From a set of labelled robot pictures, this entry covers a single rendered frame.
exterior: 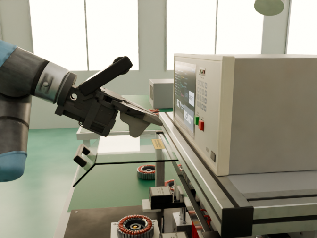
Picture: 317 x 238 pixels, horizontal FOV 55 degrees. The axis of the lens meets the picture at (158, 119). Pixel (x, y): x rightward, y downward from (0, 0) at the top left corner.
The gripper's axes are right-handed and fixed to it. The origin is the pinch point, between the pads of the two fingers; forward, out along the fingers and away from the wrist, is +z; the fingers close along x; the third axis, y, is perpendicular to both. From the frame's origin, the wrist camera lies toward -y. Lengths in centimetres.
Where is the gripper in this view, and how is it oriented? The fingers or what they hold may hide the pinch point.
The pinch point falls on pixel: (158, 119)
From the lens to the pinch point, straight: 64.2
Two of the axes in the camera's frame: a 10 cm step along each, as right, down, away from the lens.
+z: 8.9, 4.0, 2.1
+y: -4.3, 8.9, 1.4
